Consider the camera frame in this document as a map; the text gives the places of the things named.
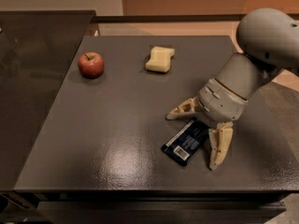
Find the dark blue rxbar wrapper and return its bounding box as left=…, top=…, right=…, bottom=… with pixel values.
left=161, top=118, right=209, bottom=166

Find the yellow sponge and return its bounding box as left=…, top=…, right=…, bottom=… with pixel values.
left=145, top=47, right=175, bottom=73

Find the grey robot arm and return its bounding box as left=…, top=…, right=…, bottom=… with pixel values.
left=166, top=8, right=299, bottom=170

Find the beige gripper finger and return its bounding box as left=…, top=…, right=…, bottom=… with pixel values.
left=208, top=121, right=234, bottom=170
left=166, top=97, right=199, bottom=120

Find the red apple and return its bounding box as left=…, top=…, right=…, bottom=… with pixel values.
left=78, top=52, right=104, bottom=78

